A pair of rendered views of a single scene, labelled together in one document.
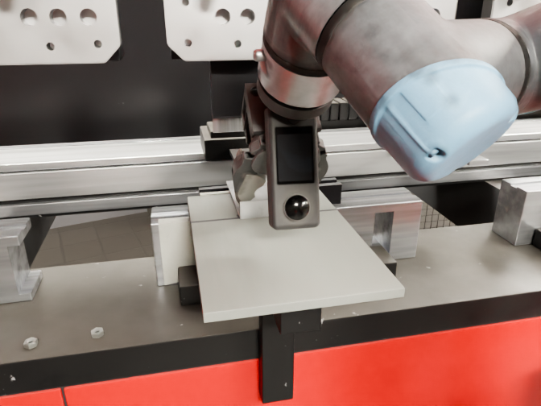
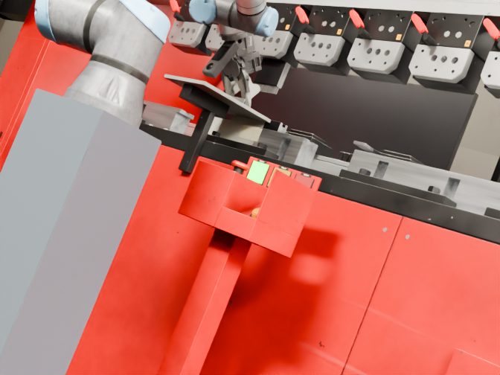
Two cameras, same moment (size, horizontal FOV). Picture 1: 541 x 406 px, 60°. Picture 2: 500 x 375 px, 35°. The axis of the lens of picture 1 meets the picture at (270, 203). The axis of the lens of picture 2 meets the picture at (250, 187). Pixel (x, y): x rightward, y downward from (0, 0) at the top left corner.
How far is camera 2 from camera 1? 2.12 m
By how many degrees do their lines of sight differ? 64
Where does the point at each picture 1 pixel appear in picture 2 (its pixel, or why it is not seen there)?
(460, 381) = not seen: hidden behind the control
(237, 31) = (265, 44)
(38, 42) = (219, 42)
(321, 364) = not seen: hidden behind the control
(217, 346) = (183, 140)
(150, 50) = (340, 127)
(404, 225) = (292, 149)
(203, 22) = (258, 40)
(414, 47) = not seen: outside the picture
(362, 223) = (277, 141)
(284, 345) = (196, 140)
